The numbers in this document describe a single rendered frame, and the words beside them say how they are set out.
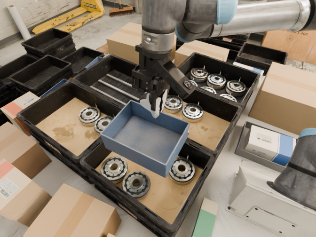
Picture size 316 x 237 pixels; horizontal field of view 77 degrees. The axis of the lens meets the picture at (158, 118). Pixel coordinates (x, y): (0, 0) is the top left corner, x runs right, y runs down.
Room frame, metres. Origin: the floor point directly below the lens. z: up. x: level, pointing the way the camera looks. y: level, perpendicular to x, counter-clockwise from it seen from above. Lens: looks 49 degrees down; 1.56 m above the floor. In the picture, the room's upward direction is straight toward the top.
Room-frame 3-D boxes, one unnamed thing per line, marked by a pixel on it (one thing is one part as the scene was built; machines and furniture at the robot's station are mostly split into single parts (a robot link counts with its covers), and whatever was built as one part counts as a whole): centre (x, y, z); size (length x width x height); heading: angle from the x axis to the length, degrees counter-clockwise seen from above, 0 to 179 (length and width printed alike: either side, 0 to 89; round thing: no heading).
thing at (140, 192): (0.30, 0.08, 0.86); 0.10 x 0.10 x 0.01
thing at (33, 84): (1.38, 0.97, 0.37); 0.40 x 0.30 x 0.45; 151
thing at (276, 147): (0.54, -0.54, 0.75); 0.20 x 0.12 x 0.09; 65
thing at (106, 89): (0.84, 0.20, 0.87); 0.40 x 0.30 x 0.11; 56
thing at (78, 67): (1.73, 0.77, 0.31); 0.40 x 0.30 x 0.34; 151
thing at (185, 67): (0.86, -0.30, 0.87); 0.40 x 0.30 x 0.11; 56
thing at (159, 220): (0.36, 0.04, 0.92); 0.40 x 0.30 x 0.02; 56
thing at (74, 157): (0.59, 0.37, 0.92); 0.40 x 0.30 x 0.02; 56
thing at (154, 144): (0.34, 0.03, 1.10); 0.20 x 0.15 x 0.07; 62
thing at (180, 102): (0.73, -0.08, 0.86); 0.10 x 0.10 x 0.01
